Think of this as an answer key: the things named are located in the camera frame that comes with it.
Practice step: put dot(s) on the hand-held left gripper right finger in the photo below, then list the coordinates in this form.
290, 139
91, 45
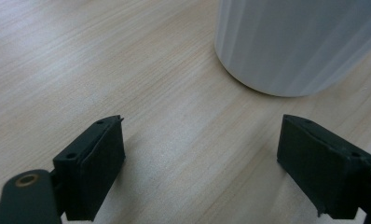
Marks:
323, 168

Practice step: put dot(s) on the white ribbed cylindrical container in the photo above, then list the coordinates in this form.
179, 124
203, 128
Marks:
295, 43

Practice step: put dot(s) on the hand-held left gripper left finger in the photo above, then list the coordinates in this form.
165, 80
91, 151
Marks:
90, 168

